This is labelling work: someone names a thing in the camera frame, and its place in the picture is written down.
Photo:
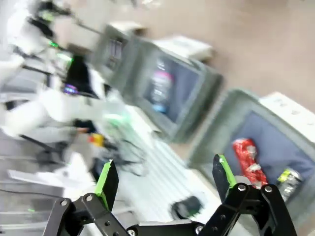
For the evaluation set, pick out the grey basket with can sign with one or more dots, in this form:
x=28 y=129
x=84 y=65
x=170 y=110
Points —
x=283 y=137

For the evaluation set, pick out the grey basket with bottle sign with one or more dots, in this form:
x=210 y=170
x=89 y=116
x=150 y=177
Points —
x=110 y=54

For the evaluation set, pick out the crushed red can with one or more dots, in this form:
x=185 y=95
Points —
x=249 y=162

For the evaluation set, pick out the paper sign reading bottle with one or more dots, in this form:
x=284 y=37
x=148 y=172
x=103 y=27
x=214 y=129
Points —
x=128 y=26

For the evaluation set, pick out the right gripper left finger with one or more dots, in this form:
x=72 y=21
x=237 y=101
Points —
x=109 y=182

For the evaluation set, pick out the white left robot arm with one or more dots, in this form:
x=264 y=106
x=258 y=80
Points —
x=54 y=115

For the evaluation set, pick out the green silver snack packet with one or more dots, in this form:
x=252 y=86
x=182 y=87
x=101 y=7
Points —
x=290 y=183

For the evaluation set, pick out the black round object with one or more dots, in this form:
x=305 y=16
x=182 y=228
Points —
x=188 y=207

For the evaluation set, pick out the paper sign reading plastic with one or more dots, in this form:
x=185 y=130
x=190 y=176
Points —
x=187 y=46

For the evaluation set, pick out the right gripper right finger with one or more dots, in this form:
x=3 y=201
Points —
x=222 y=177

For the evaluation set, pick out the clear plastic water bottle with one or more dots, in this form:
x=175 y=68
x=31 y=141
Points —
x=162 y=83

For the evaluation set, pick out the grey basket with plastic sign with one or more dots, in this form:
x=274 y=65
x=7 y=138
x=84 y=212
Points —
x=197 y=98

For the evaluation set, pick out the paper sign reading can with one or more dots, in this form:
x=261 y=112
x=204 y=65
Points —
x=288 y=105

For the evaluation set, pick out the red yellow emergency stop button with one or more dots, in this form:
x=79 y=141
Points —
x=96 y=139

